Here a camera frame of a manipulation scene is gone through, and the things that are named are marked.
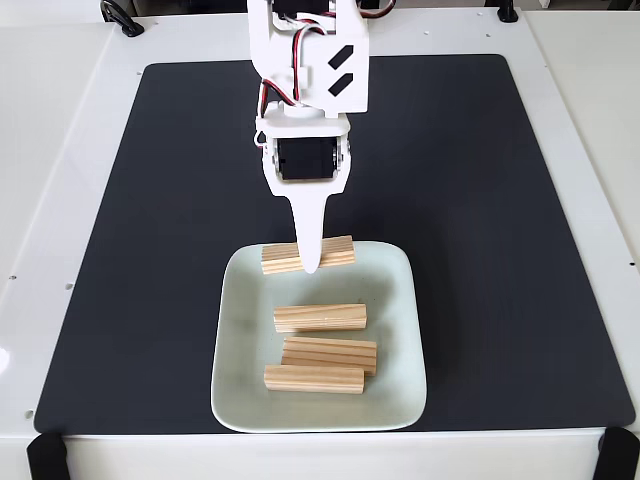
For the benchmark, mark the striped wooden block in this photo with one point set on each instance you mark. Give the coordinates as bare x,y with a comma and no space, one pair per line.
280,260
320,318

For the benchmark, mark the black rubber mat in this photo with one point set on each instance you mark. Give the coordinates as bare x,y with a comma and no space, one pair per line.
150,300

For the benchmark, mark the black table clamp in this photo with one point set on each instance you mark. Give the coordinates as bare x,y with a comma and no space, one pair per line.
507,12
120,17

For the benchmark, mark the pale green square plate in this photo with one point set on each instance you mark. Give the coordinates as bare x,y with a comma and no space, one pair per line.
240,310

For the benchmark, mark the smooth wooden block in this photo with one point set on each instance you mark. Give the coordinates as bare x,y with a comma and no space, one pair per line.
315,379

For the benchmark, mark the grooved wooden block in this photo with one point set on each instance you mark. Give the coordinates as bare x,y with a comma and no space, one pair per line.
330,350

